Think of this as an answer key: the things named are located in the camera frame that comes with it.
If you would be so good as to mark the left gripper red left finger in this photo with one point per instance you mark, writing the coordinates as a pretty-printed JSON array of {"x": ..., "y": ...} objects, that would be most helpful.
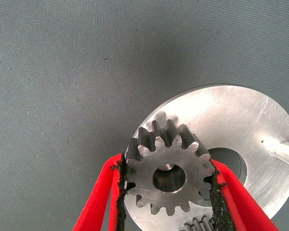
[{"x": 96, "y": 204}]

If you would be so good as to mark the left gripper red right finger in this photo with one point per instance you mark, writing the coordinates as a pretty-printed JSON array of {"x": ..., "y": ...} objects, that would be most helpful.
[{"x": 243, "y": 211}]

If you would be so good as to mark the small steel spur gear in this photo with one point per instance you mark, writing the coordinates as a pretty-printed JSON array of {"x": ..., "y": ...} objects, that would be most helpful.
[
  {"x": 147, "y": 166},
  {"x": 200, "y": 225}
]

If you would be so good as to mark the round metal carrier plate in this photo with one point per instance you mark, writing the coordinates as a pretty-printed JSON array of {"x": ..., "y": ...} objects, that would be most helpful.
[{"x": 243, "y": 120}]

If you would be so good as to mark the dark grey table cloth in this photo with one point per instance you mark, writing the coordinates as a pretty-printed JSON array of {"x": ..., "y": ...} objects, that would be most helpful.
[{"x": 62, "y": 72}]

